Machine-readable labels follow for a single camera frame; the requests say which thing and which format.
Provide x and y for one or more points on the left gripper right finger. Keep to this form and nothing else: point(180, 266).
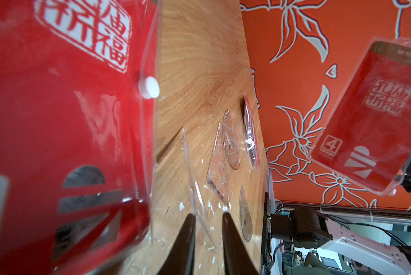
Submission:
point(236, 258)

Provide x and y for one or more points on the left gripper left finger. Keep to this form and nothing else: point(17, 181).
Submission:
point(181, 259)

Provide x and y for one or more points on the clear triangle ruler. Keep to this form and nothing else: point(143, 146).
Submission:
point(217, 177)

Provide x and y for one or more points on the clear protractor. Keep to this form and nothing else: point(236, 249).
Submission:
point(245, 216)
point(230, 143)

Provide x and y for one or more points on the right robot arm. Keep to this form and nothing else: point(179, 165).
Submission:
point(306, 227)

